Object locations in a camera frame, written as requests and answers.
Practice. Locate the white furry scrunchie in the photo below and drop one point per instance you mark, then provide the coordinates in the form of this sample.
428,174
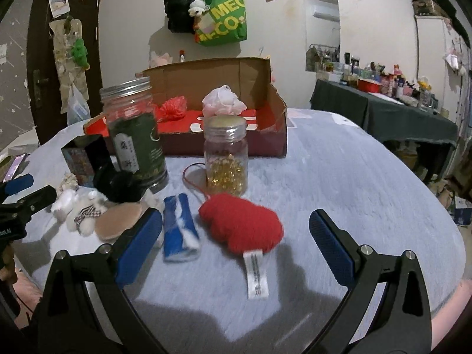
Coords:
86,214

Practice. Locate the dark wooden door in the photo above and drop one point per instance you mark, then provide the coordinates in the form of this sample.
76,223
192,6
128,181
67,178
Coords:
40,62

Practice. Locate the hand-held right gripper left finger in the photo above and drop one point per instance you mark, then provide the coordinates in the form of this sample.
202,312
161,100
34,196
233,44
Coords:
140,243

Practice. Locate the green plush toy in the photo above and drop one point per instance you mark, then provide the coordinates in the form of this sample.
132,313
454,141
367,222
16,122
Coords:
79,52

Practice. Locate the black bag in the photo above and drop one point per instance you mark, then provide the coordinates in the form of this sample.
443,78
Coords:
179,11

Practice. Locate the smartphone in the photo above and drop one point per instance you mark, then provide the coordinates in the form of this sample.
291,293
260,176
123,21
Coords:
16,166

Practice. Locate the red basin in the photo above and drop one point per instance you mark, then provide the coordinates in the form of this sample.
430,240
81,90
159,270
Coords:
368,84

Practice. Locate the cardboard box with red lining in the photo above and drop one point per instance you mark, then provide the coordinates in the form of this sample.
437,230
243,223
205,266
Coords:
221,73

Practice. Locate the row of bottles and cosmetics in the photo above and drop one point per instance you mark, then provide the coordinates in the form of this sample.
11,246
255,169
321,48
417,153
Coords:
398,83

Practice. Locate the silver metal tin can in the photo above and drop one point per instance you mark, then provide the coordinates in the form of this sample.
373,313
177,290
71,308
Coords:
132,136

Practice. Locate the table with dark green cloth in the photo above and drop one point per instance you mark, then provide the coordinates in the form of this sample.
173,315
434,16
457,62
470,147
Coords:
387,118

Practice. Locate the white mesh bath ball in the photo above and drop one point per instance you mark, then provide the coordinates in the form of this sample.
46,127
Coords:
223,103

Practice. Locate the green tote bag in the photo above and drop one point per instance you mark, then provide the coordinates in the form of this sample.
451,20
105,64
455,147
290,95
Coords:
223,14

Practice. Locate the pink plush toy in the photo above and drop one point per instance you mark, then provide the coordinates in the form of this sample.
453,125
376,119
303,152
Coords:
160,59

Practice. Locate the white fluffy plush piece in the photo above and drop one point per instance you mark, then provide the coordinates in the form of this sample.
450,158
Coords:
62,202

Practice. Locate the red mesh bath ball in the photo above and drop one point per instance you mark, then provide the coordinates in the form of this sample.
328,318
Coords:
171,108

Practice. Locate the black pom-pom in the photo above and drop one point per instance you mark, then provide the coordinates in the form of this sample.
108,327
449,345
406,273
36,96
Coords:
116,184

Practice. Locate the small jar of gold beads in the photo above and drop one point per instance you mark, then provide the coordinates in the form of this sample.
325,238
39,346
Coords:
225,155

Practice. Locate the wall mirror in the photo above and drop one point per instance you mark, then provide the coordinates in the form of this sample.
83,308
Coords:
322,18

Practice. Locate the black patterned box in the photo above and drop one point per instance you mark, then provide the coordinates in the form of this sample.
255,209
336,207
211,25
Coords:
83,155

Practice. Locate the beige scrunchie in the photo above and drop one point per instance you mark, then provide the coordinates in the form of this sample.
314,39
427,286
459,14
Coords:
69,181

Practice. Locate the beige powder puff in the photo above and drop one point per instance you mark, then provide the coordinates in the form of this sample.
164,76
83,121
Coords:
118,221

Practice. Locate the beige hanging door organiser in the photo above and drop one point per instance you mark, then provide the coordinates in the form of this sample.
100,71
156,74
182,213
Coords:
62,55

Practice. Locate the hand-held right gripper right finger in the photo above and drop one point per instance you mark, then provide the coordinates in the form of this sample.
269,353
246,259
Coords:
332,247

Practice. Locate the white wardrobe rack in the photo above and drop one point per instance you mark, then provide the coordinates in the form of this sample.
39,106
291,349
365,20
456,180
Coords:
435,51

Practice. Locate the translucent plastic bag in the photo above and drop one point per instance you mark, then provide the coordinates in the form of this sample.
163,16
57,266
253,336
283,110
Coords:
76,105

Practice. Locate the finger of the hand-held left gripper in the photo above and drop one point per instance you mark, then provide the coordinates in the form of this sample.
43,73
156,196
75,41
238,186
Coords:
35,199
19,185

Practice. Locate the photo on door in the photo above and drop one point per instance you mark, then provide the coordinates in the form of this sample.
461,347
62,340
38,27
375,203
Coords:
58,2

